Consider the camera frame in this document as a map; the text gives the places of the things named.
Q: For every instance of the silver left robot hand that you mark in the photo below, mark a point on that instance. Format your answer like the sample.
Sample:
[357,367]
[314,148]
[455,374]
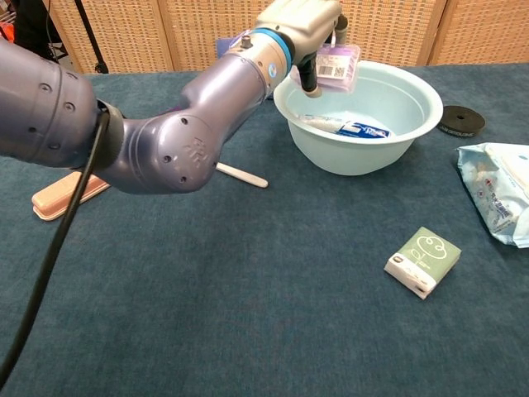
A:
[306,20]

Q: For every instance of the clear purple floss pick box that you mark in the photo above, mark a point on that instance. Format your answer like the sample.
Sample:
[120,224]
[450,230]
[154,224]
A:
[335,66]

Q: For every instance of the blue white toothpaste tube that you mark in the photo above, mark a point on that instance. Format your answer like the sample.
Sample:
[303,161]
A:
[363,130]

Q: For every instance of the white toothbrush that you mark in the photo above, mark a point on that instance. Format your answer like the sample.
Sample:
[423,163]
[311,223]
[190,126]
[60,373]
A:
[248,178]

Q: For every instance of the pink toothbrush case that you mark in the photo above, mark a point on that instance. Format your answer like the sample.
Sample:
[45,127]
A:
[53,202]

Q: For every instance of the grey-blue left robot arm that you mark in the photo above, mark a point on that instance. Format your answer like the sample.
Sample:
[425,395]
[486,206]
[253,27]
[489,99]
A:
[165,149]

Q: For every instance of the light blue plastic basin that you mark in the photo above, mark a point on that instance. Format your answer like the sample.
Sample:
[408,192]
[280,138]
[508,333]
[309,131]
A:
[363,157]

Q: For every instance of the purple white tissue pack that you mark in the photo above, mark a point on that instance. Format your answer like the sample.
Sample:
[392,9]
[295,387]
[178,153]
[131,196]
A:
[225,45]

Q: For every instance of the wicker folding screen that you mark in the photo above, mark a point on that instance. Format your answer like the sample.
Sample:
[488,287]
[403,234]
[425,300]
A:
[413,29]

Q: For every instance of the black round disc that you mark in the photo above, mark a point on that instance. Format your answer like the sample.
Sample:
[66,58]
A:
[463,120]

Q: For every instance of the black tripod stand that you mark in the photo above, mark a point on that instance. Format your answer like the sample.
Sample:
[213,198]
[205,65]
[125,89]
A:
[89,33]

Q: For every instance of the light blue wet wipes pack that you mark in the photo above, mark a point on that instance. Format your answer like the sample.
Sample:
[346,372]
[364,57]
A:
[496,194]

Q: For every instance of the green white pocket tissue pack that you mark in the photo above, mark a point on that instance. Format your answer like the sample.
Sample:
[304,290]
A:
[425,256]

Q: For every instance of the orange white bag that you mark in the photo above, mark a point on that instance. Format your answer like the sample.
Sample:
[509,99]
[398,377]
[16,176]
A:
[7,33]

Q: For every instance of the teal table cloth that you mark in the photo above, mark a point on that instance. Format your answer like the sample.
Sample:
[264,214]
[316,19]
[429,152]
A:
[248,331]

